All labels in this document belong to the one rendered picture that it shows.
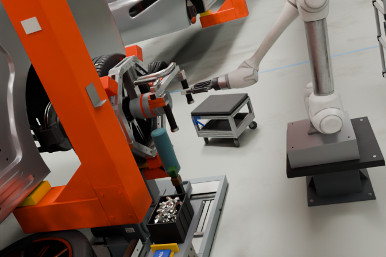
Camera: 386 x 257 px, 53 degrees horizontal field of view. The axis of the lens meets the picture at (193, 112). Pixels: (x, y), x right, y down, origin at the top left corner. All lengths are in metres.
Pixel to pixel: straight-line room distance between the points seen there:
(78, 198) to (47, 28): 0.80
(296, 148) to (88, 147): 1.11
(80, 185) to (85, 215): 0.16
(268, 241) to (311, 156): 0.52
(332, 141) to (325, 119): 0.23
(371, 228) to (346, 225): 0.13
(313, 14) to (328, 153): 0.76
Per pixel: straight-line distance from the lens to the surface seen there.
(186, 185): 2.63
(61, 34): 1.56
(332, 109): 2.00
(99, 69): 2.05
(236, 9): 5.60
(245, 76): 2.11
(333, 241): 2.21
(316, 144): 2.18
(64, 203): 1.95
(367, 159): 2.22
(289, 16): 2.06
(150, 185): 2.43
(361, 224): 2.29
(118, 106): 1.94
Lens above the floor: 1.52
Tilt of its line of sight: 21 degrees down
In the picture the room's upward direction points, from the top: 19 degrees counter-clockwise
